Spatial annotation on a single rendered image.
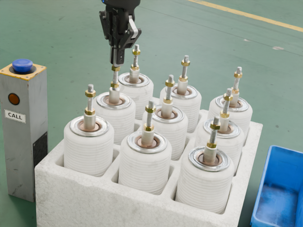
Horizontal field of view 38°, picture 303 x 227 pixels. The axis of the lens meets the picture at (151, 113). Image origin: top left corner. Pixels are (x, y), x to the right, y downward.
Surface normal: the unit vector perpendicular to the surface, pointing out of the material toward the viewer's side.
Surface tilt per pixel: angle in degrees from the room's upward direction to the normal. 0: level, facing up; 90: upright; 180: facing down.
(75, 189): 90
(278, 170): 88
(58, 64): 0
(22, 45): 0
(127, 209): 90
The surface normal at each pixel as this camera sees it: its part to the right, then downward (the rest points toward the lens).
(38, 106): 0.94, 0.24
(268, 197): 0.10, -0.87
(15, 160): -0.33, 0.44
